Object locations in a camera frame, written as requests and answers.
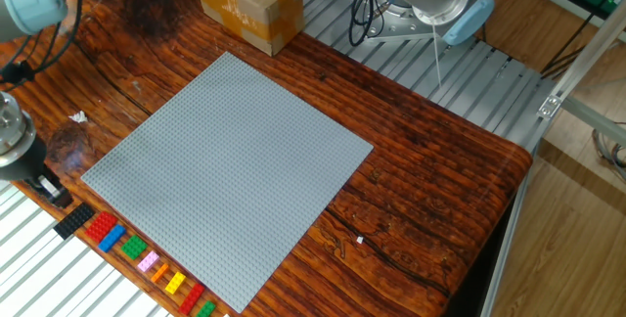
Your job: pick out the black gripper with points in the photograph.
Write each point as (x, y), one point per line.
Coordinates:
(24, 170)

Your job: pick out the black Lego plate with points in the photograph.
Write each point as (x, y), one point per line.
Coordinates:
(73, 220)

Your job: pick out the wide red Lego plate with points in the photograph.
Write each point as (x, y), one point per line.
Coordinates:
(101, 226)

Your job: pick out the blue Lego plate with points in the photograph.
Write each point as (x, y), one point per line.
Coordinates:
(112, 238)

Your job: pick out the green square Lego plate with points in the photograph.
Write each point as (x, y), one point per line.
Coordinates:
(134, 247)

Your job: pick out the pink Lego brick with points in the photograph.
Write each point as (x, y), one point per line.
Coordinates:
(148, 261)

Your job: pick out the thin orange Lego brick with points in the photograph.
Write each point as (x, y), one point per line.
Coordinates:
(160, 273)

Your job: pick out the yellow Lego brick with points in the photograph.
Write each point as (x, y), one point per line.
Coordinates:
(175, 283)

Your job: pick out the long red Lego plate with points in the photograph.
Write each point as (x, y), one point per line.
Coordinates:
(192, 299)

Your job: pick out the grey Lego baseplate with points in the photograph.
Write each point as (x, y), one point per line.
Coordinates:
(230, 185)

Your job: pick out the small green Lego brick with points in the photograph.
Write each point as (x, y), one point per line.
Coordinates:
(206, 309)

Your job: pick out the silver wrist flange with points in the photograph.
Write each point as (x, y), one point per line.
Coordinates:
(12, 131)

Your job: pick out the crumpled white paper scrap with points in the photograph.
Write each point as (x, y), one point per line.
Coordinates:
(78, 117)

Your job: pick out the taped cardboard box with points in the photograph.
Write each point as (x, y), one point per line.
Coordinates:
(249, 9)

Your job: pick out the silver corner bracket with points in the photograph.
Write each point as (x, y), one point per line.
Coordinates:
(549, 107)

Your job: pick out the slanted metal frame beam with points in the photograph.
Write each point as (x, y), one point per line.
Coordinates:
(582, 58)

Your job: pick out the grey aluminium frame beam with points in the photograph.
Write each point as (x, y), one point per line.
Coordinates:
(596, 119)

